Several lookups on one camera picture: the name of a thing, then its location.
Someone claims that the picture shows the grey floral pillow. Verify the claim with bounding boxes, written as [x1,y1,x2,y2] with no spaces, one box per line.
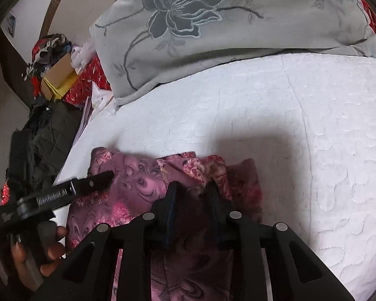
[89,0,376,110]

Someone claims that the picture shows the wall poster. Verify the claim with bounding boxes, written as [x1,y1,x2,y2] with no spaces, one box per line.
[5,11,17,39]

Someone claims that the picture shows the yellow box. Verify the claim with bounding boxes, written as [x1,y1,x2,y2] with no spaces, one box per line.
[40,70,79,101]

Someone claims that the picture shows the pile of mixed clothes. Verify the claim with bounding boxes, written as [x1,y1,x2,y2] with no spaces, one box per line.
[22,34,73,80]

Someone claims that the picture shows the black crumpled cloth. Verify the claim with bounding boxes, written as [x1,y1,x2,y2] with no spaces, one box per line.
[6,100,82,195]

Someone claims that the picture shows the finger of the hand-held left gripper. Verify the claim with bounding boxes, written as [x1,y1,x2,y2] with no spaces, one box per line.
[70,171,115,195]

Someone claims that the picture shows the person's left hand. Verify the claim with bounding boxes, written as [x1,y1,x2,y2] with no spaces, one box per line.
[9,226,69,278]

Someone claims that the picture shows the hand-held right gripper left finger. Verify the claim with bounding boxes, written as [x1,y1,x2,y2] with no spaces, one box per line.
[30,182,179,301]

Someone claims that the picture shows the white textured bed cover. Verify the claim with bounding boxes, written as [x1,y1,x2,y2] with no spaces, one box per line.
[52,48,376,301]

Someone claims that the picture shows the white papers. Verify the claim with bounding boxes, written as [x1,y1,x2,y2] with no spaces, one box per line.
[73,82,115,145]

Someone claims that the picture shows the pink floral garment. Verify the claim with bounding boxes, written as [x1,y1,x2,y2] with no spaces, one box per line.
[64,147,264,301]

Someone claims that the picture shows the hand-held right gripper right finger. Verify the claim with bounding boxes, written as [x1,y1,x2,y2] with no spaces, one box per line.
[205,182,357,301]

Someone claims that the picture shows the white plastic bag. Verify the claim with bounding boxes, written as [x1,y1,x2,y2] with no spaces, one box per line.
[70,41,97,76]

